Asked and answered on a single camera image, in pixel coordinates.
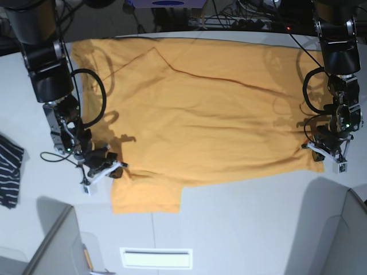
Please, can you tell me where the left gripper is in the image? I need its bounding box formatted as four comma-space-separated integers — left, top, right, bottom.
312, 125, 353, 162

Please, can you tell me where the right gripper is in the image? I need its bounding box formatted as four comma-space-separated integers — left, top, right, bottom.
79, 142, 123, 179

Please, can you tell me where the orange yellow T-shirt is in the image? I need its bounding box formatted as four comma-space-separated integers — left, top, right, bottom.
71, 38, 324, 214

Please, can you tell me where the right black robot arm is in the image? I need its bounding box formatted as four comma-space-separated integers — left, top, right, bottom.
1, 1, 127, 180

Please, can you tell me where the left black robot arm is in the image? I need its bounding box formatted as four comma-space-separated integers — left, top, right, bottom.
302, 1, 363, 164

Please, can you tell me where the grey bin right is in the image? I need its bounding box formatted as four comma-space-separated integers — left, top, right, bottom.
284, 188, 366, 274

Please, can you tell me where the grey bin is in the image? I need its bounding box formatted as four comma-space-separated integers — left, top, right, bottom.
284, 188, 366, 274
1, 205, 110, 274

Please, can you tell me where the white label plate on table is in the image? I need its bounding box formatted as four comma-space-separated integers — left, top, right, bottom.
120, 247, 193, 270

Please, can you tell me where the grey bin left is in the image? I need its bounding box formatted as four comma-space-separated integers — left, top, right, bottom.
1, 205, 110, 274

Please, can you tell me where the navy white striped garment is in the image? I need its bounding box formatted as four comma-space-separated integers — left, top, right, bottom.
0, 135, 24, 209

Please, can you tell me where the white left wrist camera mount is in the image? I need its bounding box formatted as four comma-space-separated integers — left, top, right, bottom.
301, 141, 351, 174

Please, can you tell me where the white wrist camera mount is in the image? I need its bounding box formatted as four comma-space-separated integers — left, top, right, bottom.
301, 141, 351, 174
80, 160, 128, 196

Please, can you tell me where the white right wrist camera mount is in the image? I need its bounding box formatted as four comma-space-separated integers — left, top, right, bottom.
80, 160, 128, 196

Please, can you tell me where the power strip with cables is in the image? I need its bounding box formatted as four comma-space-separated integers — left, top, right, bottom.
188, 15, 272, 31

